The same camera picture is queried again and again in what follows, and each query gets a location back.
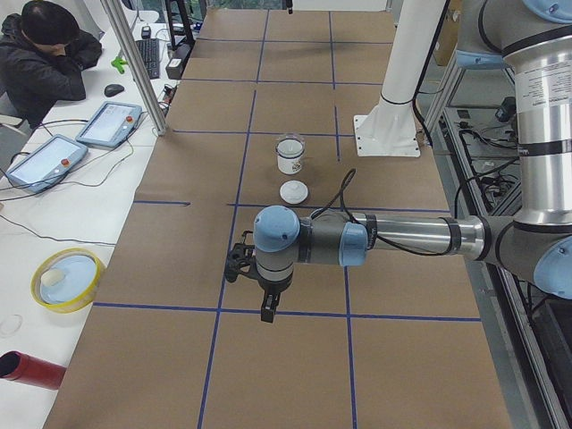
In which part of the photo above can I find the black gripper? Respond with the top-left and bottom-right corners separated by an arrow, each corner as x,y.
257,274 -> 283,323

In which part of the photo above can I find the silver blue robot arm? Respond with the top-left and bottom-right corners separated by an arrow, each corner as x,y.
249,1 -> 571,323

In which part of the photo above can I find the white enamel mug blue rim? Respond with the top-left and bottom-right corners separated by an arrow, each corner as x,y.
275,137 -> 305,175

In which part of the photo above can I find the yellow rimmed bowl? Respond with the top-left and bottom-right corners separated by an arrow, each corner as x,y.
30,248 -> 105,314

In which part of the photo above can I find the far blue teach pendant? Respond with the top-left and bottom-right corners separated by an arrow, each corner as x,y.
75,101 -> 142,148

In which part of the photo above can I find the blue teach pendant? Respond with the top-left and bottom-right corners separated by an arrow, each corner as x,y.
75,101 -> 142,148
6,134 -> 88,194

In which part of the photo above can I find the clear glass dish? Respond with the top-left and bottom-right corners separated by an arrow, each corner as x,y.
0,314 -> 23,338

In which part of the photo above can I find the red cylinder tube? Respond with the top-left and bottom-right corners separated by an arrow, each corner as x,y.
1,351 -> 66,391

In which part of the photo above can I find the black computer mouse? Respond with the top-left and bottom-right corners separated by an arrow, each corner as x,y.
104,84 -> 125,97

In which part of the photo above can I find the near blue teach pendant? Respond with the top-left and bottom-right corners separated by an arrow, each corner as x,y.
6,134 -> 88,194

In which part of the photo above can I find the black keyboard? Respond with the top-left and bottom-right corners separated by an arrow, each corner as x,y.
136,38 -> 160,80

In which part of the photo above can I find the green plastic tool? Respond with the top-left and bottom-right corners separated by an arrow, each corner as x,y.
111,56 -> 127,74

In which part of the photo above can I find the seated person in black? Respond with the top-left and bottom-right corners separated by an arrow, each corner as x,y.
1,1 -> 103,128

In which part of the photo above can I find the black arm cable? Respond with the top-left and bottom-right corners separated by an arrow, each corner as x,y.
311,168 -> 455,257

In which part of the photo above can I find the white pedestal column with base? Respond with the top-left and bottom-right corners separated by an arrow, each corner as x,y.
354,0 -> 447,157

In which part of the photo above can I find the aluminium frame post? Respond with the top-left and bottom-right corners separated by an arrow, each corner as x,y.
101,0 -> 167,136

